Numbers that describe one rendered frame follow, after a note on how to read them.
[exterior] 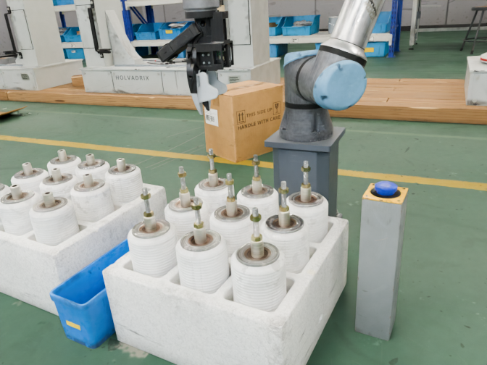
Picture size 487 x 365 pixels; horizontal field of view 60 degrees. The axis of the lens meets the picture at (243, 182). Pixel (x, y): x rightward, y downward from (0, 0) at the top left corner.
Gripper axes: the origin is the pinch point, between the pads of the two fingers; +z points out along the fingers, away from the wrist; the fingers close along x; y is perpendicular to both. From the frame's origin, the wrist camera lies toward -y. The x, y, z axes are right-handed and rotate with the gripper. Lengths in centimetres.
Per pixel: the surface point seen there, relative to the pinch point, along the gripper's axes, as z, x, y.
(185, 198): 17.1, -12.2, -0.5
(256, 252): 18.1, -28.3, 20.2
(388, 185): 11.2, -11.6, 40.7
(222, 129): 30, 84, -28
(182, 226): 22.1, -15.9, -0.1
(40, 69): 20, 209, -236
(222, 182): 19.0, 1.3, 2.9
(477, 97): 31, 161, 86
